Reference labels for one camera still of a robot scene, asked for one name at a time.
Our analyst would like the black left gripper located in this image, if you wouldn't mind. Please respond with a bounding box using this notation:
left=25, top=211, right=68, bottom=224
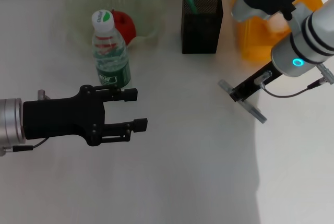
left=22, top=84, right=149, bottom=147

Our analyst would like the red toy fruit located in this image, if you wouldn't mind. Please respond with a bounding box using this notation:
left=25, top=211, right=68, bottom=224
left=111, top=9, right=137, bottom=46

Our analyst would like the grey pen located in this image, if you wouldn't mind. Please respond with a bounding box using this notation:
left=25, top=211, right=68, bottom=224
left=218, top=79, right=268, bottom=125

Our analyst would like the green glass fruit plate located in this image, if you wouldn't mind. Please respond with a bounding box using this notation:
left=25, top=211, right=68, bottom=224
left=65, top=0, right=167, bottom=50

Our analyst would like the yellow plastic bin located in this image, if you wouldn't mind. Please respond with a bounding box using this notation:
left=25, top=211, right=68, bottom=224
left=232, top=0, right=324, bottom=62

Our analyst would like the green label water bottle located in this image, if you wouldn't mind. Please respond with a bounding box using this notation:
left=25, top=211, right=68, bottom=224
left=91, top=9, right=132, bottom=90

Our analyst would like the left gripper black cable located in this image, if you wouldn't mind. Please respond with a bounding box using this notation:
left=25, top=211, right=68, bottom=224
left=0, top=89, right=52, bottom=157

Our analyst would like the black mesh pen holder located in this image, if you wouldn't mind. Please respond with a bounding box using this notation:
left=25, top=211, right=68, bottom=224
left=181, top=0, right=224, bottom=54

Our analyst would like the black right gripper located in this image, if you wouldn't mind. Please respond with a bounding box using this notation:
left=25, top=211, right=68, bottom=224
left=229, top=61, right=284, bottom=102

